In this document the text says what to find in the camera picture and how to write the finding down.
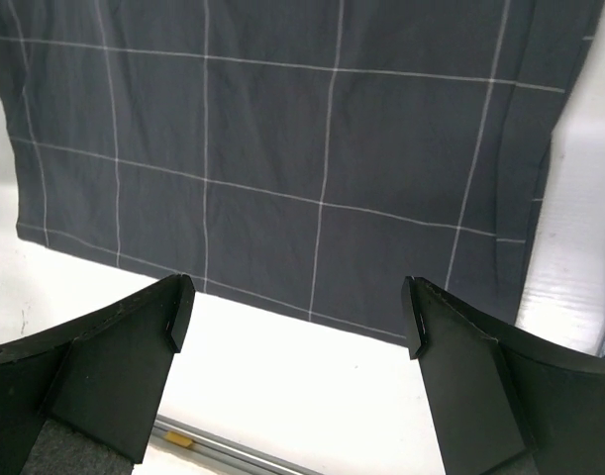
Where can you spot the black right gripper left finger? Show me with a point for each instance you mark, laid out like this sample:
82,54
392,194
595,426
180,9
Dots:
82,397

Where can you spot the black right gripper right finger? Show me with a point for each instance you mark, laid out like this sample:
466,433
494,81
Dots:
503,401

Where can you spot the dark checked cloth placemat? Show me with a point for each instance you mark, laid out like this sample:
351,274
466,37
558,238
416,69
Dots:
302,157

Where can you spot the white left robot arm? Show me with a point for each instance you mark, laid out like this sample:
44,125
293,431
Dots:
564,294

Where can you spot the aluminium front rail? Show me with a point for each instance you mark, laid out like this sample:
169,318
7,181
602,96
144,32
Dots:
216,453

